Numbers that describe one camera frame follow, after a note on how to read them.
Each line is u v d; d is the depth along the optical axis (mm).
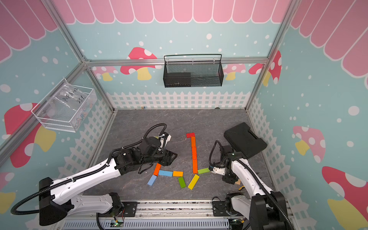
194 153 943
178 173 854
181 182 832
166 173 855
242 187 810
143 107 1246
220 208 742
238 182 775
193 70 945
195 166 895
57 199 392
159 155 592
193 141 999
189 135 1051
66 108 722
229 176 720
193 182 831
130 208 747
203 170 878
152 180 833
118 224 721
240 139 971
